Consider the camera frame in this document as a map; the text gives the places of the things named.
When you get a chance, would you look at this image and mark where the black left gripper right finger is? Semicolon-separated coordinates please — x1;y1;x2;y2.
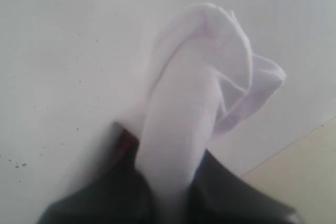
186;151;304;224

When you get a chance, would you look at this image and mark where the white t-shirt red Chinese logo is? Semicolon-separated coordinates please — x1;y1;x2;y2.
115;2;287;200

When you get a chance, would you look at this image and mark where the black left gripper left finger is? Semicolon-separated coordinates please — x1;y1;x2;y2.
37;122;154;223

